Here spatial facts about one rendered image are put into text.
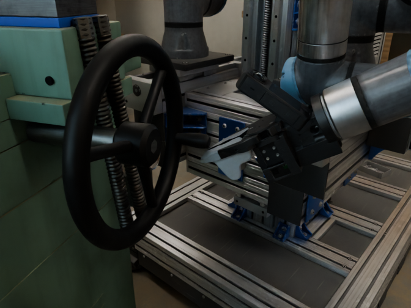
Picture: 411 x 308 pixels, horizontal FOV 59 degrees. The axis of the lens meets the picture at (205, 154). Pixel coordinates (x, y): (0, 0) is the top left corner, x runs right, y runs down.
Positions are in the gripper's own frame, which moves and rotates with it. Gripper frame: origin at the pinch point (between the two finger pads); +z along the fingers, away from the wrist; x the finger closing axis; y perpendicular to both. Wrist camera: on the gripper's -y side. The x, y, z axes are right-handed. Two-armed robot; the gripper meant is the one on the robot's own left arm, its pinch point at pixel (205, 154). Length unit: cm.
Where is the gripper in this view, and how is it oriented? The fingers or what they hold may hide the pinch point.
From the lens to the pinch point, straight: 58.9
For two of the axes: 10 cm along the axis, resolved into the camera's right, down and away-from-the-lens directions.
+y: 4.9, 8.5, 2.1
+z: -8.2, 3.5, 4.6
